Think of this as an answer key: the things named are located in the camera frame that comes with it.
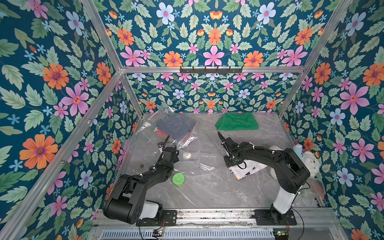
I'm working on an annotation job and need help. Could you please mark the white garment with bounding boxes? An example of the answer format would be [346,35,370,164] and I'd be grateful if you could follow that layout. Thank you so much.
[229,160,267,181]

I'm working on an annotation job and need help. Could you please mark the green tank top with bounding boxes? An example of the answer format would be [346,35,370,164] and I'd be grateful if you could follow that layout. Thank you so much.
[215,113,259,131]

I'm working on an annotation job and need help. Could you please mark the clear vacuum bag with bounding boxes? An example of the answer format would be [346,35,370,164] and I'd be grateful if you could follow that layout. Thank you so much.
[173,130,229,180]

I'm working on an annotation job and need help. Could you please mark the bag of clothes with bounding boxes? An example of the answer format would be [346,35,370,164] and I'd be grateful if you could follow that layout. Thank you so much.
[134,111,199,149]

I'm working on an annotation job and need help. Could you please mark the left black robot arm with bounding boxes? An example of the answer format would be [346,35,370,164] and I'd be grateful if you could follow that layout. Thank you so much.
[103,136,179,225]

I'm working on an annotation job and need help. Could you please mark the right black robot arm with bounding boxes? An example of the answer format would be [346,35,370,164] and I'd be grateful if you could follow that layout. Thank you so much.
[218,132,311,216]

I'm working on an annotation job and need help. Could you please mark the white round bag valve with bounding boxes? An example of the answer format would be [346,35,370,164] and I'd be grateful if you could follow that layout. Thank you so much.
[183,152,192,160]

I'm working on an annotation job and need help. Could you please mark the green round lid container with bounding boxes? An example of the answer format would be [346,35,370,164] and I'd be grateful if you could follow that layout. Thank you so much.
[172,173,185,187]

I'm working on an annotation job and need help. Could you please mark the white teddy bear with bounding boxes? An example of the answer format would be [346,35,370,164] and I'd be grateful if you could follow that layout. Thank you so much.
[268,143,321,182]

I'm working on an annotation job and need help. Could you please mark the clear plastic mesh cup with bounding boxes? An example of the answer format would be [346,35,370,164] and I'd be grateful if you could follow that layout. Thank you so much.
[299,177,326,199]

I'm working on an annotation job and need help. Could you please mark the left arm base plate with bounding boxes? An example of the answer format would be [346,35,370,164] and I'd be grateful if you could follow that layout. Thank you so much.
[136,210,178,227]

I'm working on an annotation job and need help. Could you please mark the aluminium front rail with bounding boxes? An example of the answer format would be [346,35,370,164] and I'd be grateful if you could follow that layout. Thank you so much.
[95,207,340,229]

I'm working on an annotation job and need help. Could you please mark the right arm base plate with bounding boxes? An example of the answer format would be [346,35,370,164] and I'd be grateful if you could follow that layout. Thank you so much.
[251,209,297,226]

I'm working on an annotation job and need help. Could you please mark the black hook rail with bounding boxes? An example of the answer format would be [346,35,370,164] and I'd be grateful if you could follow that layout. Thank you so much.
[179,66,243,75]

